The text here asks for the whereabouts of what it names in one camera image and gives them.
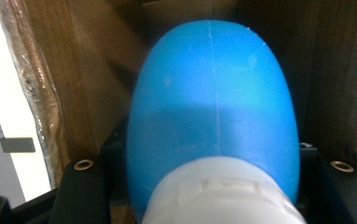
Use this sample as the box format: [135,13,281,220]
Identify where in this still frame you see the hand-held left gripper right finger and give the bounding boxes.
[295,141,357,224]

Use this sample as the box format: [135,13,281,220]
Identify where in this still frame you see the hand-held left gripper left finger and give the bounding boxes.
[49,123,128,224]

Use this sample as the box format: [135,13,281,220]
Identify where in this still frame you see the cardboard box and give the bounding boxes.
[0,0,357,190]

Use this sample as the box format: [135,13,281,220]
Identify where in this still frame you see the blue bottle with white cap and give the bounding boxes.
[125,20,307,224]

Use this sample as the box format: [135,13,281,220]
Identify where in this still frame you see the small grey metal bracket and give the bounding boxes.
[0,131,36,154]

